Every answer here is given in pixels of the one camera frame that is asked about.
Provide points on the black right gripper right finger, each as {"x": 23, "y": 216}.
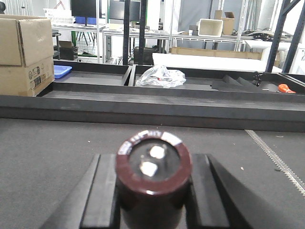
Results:
{"x": 207, "y": 206}

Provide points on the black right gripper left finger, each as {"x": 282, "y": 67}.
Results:
{"x": 92, "y": 204}

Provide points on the dark red cylindrical capacitor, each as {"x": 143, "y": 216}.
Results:
{"x": 153, "y": 171}

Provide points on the white bin on shelf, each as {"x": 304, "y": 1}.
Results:
{"x": 210, "y": 27}

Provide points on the metal ruler strip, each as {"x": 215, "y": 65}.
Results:
{"x": 280, "y": 164}

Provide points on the orange object on tray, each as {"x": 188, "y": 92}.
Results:
{"x": 284, "y": 88}

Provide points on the crumpled clear plastic bag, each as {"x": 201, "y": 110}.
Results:
{"x": 159, "y": 75}

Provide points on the small blue tray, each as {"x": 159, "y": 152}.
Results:
{"x": 60, "y": 71}

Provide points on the white foam board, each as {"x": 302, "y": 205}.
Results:
{"x": 208, "y": 63}

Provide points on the cardboard box stack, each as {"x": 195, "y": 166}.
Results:
{"x": 26, "y": 55}

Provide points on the dark metal table rail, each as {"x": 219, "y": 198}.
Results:
{"x": 103, "y": 93}

